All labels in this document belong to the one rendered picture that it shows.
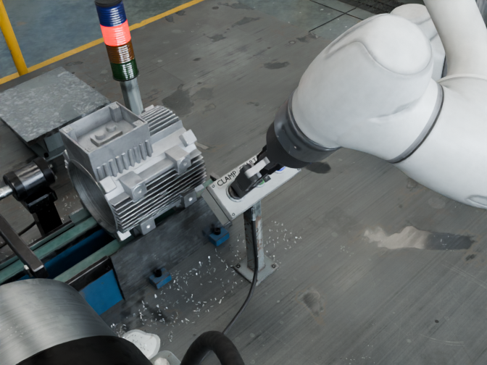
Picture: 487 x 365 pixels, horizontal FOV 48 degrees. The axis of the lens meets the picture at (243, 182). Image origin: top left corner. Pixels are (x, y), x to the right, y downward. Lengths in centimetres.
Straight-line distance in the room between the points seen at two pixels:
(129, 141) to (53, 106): 58
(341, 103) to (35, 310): 43
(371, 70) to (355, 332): 63
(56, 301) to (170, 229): 41
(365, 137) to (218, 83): 115
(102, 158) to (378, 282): 59
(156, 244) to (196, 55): 92
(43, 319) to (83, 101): 88
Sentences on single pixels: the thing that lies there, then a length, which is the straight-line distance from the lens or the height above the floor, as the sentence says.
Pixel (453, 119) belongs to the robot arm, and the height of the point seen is 135.
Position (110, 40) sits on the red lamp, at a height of 113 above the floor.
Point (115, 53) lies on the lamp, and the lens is 129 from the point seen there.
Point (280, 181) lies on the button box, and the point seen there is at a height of 105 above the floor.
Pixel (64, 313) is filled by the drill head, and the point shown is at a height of 114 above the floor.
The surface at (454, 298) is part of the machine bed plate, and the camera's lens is 114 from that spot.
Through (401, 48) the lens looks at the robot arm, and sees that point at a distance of 54.
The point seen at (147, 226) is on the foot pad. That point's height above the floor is 97.
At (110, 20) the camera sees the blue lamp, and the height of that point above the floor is 118.
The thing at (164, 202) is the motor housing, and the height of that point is 100.
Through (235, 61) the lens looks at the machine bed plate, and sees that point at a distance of 181.
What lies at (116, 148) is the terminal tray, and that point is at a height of 113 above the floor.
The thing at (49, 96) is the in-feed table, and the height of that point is 92.
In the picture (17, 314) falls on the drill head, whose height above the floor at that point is 116.
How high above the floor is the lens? 169
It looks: 42 degrees down
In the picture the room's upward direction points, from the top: 5 degrees counter-clockwise
